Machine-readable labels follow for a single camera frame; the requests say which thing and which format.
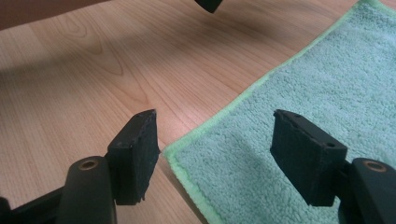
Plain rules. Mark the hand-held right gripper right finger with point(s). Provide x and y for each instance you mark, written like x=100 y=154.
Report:
x=308 y=161

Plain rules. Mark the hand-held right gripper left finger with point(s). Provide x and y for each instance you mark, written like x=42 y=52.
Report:
x=137 y=155

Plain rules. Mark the green microfibre cloth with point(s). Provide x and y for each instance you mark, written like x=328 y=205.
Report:
x=295 y=87

